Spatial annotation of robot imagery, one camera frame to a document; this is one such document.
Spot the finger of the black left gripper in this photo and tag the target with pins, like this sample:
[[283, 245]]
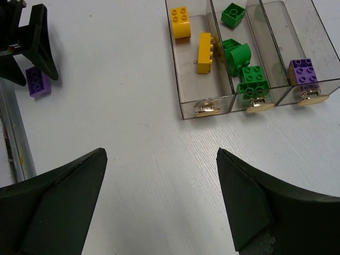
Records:
[[35, 44], [10, 69]]

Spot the clear container near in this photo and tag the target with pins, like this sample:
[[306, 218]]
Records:
[[200, 95]]

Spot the green lego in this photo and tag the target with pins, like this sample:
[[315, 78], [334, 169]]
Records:
[[246, 91]]

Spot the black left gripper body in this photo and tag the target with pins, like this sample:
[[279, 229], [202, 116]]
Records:
[[10, 18]]

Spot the clear container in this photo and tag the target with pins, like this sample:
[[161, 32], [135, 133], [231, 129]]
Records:
[[255, 30], [200, 95], [299, 33]]

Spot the green rounded lego brick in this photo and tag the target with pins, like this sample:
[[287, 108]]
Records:
[[240, 56]]

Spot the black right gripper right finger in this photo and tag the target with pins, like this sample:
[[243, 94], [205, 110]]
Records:
[[269, 216]]

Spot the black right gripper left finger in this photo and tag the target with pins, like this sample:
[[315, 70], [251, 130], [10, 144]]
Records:
[[51, 213]]

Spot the clear container middle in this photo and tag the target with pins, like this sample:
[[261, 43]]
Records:
[[255, 30]]

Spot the purple flat lego brick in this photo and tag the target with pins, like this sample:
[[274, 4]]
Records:
[[38, 82]]

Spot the aluminium table front rail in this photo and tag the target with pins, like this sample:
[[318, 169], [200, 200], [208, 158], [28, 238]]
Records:
[[16, 159]]

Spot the purple arched lego brick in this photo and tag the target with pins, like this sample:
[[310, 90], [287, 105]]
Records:
[[301, 71]]

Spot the clear container far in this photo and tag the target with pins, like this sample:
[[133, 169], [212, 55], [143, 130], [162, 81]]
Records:
[[299, 33]]

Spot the yellow rounded lego brick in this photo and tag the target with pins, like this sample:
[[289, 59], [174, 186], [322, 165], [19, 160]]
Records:
[[180, 22]]

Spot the yellow long lego brick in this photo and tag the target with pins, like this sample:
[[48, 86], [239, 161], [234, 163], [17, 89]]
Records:
[[205, 53]]

